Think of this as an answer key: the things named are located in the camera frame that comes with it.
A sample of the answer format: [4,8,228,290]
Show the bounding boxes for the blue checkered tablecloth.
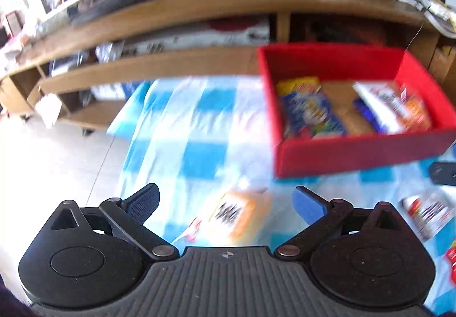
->
[107,76,456,314]

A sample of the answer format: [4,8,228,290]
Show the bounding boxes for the silver audio device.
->
[110,26,270,54]

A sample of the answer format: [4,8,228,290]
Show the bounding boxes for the red cardboard box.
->
[257,42,456,179]

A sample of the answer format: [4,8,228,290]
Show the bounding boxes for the red gummy candy packet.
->
[445,240,456,285]

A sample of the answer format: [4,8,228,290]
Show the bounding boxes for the purple snack packet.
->
[353,98,391,135]

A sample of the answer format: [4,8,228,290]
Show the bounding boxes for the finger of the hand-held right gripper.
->
[428,160,456,187]

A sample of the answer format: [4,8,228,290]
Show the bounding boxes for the yellow and blue snack packet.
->
[276,76,348,140]

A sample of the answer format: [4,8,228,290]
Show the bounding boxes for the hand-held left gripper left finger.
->
[49,183,179,261]

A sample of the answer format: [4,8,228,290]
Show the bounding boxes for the white packet with red print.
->
[400,192,455,241]

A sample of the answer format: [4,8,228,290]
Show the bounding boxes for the white power strip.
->
[415,0,450,19]

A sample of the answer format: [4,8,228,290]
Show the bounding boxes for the white packet with orange print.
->
[353,81,434,134]

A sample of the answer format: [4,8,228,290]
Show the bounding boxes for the wooden television cabinet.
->
[0,0,456,137]

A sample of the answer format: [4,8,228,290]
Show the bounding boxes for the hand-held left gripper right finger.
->
[274,186,404,261]

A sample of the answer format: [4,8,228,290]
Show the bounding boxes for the yellow bread packet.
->
[173,187,273,248]

